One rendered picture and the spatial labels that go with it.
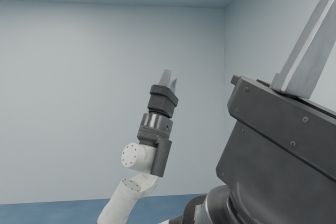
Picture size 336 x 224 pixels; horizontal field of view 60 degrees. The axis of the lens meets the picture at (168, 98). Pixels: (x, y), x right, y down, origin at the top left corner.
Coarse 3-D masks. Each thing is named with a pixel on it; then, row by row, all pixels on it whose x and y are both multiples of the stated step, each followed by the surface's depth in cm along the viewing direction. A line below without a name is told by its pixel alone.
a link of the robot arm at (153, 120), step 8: (152, 88) 79; (160, 88) 78; (168, 88) 79; (152, 96) 80; (160, 96) 79; (168, 96) 80; (152, 104) 79; (160, 104) 79; (168, 104) 81; (176, 104) 86; (152, 112) 80; (160, 112) 79; (168, 112) 81; (144, 120) 79; (152, 120) 78; (160, 120) 78; (168, 120) 79; (152, 128) 77; (160, 128) 77; (168, 128) 79
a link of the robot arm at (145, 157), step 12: (144, 132) 77; (156, 132) 77; (132, 144) 75; (144, 144) 77; (156, 144) 77; (168, 144) 75; (132, 156) 74; (144, 156) 74; (156, 156) 74; (132, 168) 74; (144, 168) 75; (156, 168) 73
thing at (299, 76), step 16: (320, 0) 16; (320, 16) 16; (304, 32) 16; (320, 32) 16; (304, 48) 16; (320, 48) 17; (288, 64) 17; (304, 64) 17; (320, 64) 18; (272, 80) 18; (288, 80) 17; (304, 80) 17; (288, 96) 18; (304, 96) 18
